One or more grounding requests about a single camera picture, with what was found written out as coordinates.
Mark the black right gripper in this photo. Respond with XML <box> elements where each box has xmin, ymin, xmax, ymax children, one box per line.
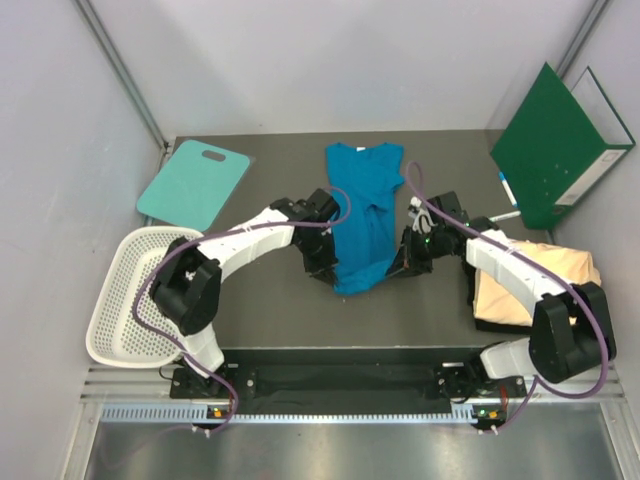
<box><xmin>386</xmin><ymin>226</ymin><xmax>447</xmax><ymax>279</ymax></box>

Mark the blue t shirt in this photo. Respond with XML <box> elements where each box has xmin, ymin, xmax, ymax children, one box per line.
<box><xmin>325</xmin><ymin>143</ymin><xmax>404</xmax><ymax>295</ymax></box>

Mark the cream t shirt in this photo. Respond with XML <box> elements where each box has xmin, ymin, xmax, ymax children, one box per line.
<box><xmin>472</xmin><ymin>241</ymin><xmax>602</xmax><ymax>328</ymax></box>

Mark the black t shirt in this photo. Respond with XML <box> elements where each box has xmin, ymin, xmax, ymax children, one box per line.
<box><xmin>461</xmin><ymin>260</ymin><xmax>531</xmax><ymax>335</ymax></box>

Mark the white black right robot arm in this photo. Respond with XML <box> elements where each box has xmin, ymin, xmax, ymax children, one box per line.
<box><xmin>387</xmin><ymin>192</ymin><xmax>617</xmax><ymax>396</ymax></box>

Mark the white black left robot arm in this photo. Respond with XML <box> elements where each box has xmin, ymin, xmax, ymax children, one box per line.
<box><xmin>149</xmin><ymin>189</ymin><xmax>340</xmax><ymax>398</ymax></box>

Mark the white green marker pen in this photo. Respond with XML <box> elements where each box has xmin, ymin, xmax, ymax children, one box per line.
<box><xmin>489</xmin><ymin>211</ymin><xmax>521</xmax><ymax>222</ymax></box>

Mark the white blue marker pen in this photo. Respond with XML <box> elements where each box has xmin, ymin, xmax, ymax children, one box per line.
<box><xmin>499</xmin><ymin>172</ymin><xmax>520</xmax><ymax>210</ymax></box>

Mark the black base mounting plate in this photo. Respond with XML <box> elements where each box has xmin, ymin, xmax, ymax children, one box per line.
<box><xmin>169</xmin><ymin>362</ymin><xmax>526</xmax><ymax>414</ymax></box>

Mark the teal cutting board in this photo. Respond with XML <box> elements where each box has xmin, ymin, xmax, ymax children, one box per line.
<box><xmin>136</xmin><ymin>139</ymin><xmax>254</xmax><ymax>232</ymax></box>

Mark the green lever arch binder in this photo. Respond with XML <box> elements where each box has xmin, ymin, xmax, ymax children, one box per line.
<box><xmin>491</xmin><ymin>64</ymin><xmax>636</xmax><ymax>230</ymax></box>

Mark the grey slotted cable duct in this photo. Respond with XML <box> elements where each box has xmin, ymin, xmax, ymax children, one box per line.
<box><xmin>100</xmin><ymin>403</ymin><xmax>501</xmax><ymax>425</ymax></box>

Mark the aluminium frame rail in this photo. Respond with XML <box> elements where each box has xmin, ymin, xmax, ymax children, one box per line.
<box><xmin>71</xmin><ymin>0</ymin><xmax>169</xmax><ymax>152</ymax></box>

